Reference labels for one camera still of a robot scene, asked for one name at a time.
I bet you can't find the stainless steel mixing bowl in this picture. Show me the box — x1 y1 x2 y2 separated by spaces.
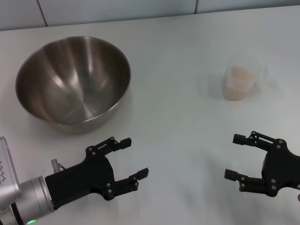
15 36 132 135

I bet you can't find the clear plastic measuring cup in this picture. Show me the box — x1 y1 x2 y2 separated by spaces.
221 59 269 102

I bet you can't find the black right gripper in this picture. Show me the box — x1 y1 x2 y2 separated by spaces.
224 130 300 199

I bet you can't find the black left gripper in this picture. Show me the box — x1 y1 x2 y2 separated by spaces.
45 136 150 210

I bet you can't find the white uncooked rice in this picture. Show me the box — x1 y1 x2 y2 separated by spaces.
224 65 256 102

